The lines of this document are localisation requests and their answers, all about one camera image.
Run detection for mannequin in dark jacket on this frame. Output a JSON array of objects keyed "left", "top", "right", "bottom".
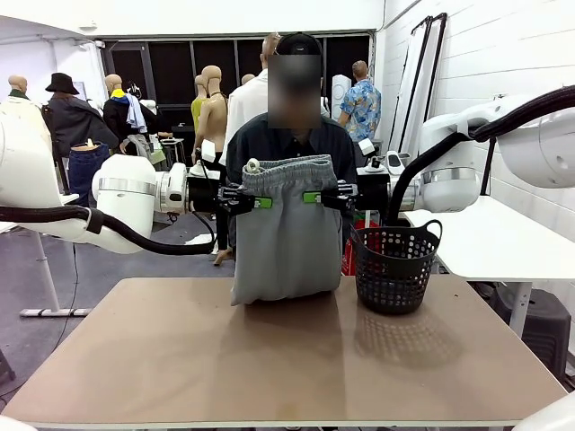
[{"left": 42, "top": 73, "right": 119, "bottom": 157}]

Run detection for black glass window wall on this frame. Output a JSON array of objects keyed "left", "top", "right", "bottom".
[{"left": 102, "top": 30, "right": 376, "bottom": 136}]

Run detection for bare mannequin in black trousers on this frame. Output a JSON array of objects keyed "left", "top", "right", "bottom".
[{"left": 191, "top": 65, "right": 235, "bottom": 267}]

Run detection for white table with T-leg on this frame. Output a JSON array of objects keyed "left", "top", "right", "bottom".
[{"left": 0, "top": 192, "right": 93, "bottom": 318}]

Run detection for black cap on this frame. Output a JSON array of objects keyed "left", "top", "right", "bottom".
[{"left": 274, "top": 31, "right": 323, "bottom": 57}]

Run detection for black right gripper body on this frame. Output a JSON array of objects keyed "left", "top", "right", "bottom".
[{"left": 356, "top": 172, "right": 391, "bottom": 213}]

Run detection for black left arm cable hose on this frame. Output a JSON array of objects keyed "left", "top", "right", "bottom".
[{"left": 0, "top": 205, "right": 217, "bottom": 256}]

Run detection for mannequin in white shirt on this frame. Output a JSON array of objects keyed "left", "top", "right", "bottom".
[{"left": 218, "top": 31, "right": 282, "bottom": 168}]

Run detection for red bag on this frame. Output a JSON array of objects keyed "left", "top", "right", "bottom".
[{"left": 341, "top": 214, "right": 380, "bottom": 277}]

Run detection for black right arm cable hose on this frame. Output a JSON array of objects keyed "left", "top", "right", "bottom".
[{"left": 386, "top": 84, "right": 575, "bottom": 225}]

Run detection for black tripod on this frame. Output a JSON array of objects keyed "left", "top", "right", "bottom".
[{"left": 479, "top": 92, "right": 509, "bottom": 197}]

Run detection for mannequin with yellow scarf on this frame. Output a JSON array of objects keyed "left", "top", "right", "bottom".
[{"left": 102, "top": 74, "right": 161, "bottom": 156}]

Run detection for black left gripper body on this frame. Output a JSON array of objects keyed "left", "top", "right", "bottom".
[{"left": 186, "top": 176, "right": 222, "bottom": 213}]

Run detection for person in black shirt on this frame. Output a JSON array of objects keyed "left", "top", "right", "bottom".
[{"left": 226, "top": 56, "right": 358, "bottom": 270}]

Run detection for small white background table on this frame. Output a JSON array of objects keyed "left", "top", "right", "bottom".
[{"left": 160, "top": 136, "right": 188, "bottom": 174}]

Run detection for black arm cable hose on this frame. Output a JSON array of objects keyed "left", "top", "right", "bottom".
[
  {"left": 0, "top": 205, "right": 217, "bottom": 256},
  {"left": 386, "top": 84, "right": 575, "bottom": 225}
]

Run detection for black bucket hat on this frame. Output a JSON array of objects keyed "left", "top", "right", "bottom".
[{"left": 45, "top": 73, "right": 81, "bottom": 96}]

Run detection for black perforated plastic basket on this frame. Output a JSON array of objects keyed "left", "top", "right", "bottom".
[{"left": 349, "top": 218, "right": 444, "bottom": 315}]

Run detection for mannequin torso in blue jeans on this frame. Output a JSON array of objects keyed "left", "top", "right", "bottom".
[{"left": 67, "top": 138, "right": 111, "bottom": 208}]

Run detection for grey training pants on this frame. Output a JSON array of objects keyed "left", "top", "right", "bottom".
[{"left": 230, "top": 154, "right": 343, "bottom": 307}]

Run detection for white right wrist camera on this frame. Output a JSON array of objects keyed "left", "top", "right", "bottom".
[{"left": 357, "top": 137, "right": 388, "bottom": 175}]

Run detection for black framed white panel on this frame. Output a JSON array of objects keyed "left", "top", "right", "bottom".
[
  {"left": 403, "top": 12, "right": 448, "bottom": 156},
  {"left": 388, "top": 15, "right": 435, "bottom": 156}
]

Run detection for white tall appliance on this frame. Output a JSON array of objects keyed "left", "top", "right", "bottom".
[{"left": 331, "top": 74, "right": 352, "bottom": 119}]

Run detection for large white side table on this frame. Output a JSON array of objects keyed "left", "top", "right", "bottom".
[{"left": 401, "top": 195, "right": 575, "bottom": 339}]

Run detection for black plastic stool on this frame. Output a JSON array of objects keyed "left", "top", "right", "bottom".
[{"left": 491, "top": 286, "right": 572, "bottom": 383}]

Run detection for mannequin in cream jacket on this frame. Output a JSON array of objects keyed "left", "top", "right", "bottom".
[{"left": 0, "top": 75, "right": 53, "bottom": 136}]

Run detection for man in blue floral shirt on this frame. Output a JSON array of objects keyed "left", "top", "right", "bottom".
[{"left": 337, "top": 60, "right": 383, "bottom": 143}]

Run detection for mannequin in yellow-green top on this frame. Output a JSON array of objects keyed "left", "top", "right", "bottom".
[{"left": 190, "top": 75, "right": 210, "bottom": 134}]

